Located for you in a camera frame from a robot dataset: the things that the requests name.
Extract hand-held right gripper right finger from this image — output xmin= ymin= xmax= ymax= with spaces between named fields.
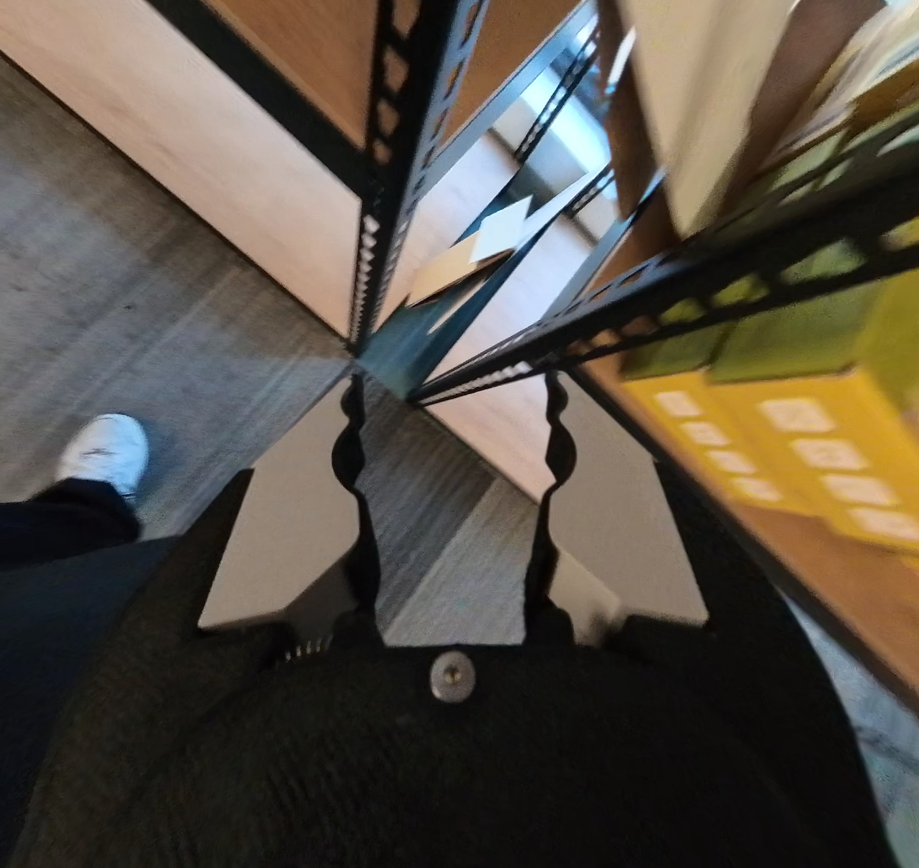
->
xmin=526 ymin=371 xmax=709 ymax=633

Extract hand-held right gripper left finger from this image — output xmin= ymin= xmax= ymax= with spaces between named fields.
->
xmin=197 ymin=371 xmax=381 ymax=643

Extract tan cardboard sheet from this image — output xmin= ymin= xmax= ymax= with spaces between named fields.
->
xmin=405 ymin=239 xmax=504 ymax=309

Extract yellow green toy box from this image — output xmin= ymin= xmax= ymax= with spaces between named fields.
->
xmin=711 ymin=265 xmax=919 ymax=553
xmin=623 ymin=301 xmax=812 ymax=517

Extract person's white shoe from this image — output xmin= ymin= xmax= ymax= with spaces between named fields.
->
xmin=56 ymin=414 xmax=150 ymax=503

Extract person's dark trousers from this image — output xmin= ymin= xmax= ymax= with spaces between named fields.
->
xmin=0 ymin=479 xmax=216 ymax=833

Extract pale cardboard box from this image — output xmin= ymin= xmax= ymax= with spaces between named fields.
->
xmin=602 ymin=0 xmax=884 ymax=237

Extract brown wooden shelf board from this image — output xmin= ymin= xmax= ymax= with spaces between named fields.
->
xmin=147 ymin=0 xmax=600 ymax=151

